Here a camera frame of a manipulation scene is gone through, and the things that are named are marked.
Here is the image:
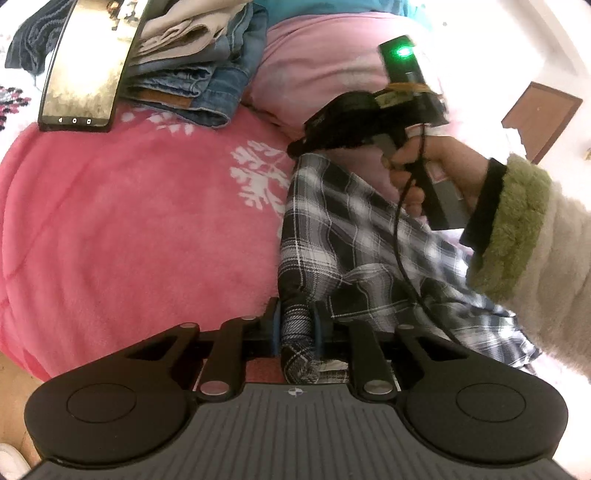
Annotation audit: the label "dark knit cloth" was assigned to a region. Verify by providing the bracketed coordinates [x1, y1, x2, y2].
[4, 0, 77, 77]

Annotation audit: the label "pink grey floral duvet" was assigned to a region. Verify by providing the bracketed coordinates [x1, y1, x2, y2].
[240, 11, 462, 204]

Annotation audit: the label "black white plaid pants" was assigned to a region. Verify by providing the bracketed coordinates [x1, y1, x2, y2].
[277, 154, 543, 386]

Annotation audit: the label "blue jeans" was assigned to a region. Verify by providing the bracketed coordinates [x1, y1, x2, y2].
[120, 4, 271, 127]

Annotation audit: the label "black smartphone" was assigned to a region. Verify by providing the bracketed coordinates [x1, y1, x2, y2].
[38, 0, 151, 134]

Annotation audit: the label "person's right hand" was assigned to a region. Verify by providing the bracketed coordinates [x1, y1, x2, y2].
[381, 134, 492, 217]

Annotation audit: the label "white shoe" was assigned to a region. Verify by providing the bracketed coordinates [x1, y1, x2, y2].
[0, 443, 26, 480]

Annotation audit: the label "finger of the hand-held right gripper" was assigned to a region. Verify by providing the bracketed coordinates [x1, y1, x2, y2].
[286, 136, 333, 158]

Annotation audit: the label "red floral fleece blanket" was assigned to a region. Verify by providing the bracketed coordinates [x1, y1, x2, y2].
[0, 99, 301, 384]

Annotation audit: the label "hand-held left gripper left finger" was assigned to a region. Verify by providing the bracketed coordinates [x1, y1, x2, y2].
[124, 298, 282, 400]

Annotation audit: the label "brown wooden door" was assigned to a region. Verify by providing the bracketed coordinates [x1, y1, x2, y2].
[501, 82, 583, 164]

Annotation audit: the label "beige garment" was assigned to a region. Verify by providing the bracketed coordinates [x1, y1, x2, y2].
[136, 0, 254, 56]

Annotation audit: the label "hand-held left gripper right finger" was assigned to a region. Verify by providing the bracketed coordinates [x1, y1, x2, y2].
[309, 300, 467, 400]

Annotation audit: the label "teal printed pillow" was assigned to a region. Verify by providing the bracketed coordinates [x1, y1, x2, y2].
[254, 0, 432, 33]

